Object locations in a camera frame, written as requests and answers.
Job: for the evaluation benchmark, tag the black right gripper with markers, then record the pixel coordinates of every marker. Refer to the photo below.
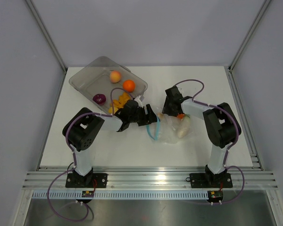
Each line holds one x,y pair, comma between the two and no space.
165,109

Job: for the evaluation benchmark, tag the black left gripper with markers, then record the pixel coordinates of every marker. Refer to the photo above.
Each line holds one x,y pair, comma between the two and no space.
149,118

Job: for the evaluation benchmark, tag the clear zip top bag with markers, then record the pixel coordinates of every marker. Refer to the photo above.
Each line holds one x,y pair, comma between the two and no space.
165,130

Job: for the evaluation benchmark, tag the fake fried chicken piece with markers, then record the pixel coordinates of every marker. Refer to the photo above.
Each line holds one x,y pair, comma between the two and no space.
122,100

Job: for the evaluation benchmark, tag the orange fake orange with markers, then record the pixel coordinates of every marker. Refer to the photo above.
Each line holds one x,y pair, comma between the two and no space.
129,85

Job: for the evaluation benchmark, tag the purple fake onion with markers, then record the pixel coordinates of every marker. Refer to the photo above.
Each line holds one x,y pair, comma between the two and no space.
99,99

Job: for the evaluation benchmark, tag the fake peach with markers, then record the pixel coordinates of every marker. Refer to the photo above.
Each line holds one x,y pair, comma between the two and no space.
115,76

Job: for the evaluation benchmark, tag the beige fake garlic bulb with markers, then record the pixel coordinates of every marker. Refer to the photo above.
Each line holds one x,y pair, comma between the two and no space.
160,115

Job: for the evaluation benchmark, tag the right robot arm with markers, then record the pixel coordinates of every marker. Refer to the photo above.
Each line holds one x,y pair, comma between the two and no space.
223,131

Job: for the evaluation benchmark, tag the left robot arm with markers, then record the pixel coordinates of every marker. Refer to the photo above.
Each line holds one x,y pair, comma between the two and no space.
82,130

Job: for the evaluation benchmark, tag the orange fake pumpkin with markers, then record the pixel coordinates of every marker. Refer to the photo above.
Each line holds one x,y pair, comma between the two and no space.
180,116

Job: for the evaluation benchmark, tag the white fake radish with leaves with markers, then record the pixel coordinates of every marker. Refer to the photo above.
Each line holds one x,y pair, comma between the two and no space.
184,126

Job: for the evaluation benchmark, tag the smoky clear plastic bin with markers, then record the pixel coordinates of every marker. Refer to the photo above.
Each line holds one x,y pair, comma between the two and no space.
95,79

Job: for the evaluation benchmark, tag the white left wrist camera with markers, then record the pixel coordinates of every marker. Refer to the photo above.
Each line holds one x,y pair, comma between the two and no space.
139,100

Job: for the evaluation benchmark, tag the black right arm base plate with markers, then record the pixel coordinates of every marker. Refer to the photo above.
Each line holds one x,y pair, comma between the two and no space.
198,180

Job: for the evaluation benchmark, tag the aluminium frame rail right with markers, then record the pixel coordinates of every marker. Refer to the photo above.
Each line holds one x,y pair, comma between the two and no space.
244,122

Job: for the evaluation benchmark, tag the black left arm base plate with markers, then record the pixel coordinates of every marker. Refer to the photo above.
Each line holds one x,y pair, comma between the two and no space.
97,180

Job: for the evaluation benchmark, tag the white slotted cable duct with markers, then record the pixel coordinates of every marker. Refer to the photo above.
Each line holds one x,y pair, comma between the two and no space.
121,195

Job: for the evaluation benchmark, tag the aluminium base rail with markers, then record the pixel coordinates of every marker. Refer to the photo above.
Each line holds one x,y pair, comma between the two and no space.
150,178

